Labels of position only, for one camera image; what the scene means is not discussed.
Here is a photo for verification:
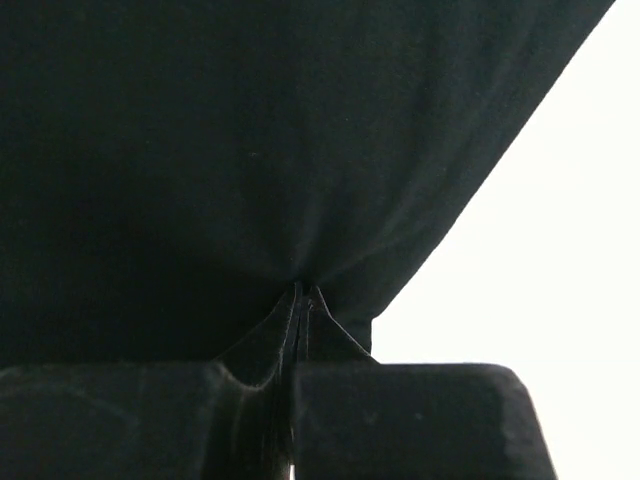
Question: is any black t shirt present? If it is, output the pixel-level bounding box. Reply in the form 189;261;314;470
1;1;610;366

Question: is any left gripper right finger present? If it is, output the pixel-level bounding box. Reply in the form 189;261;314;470
292;288;556;480

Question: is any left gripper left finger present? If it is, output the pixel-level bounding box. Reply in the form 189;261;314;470
1;286;302;479

